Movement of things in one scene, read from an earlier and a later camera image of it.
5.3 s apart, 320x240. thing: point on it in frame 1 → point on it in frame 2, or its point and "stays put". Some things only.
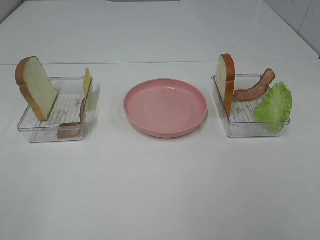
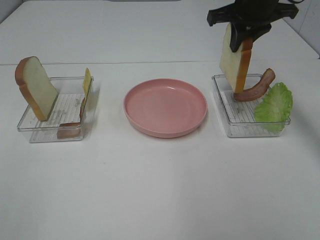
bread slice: x=226 y=79 → x=234 y=64
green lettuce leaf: x=274 y=112 stays put
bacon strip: x=258 y=90 stays put
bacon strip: x=71 y=130 stays put
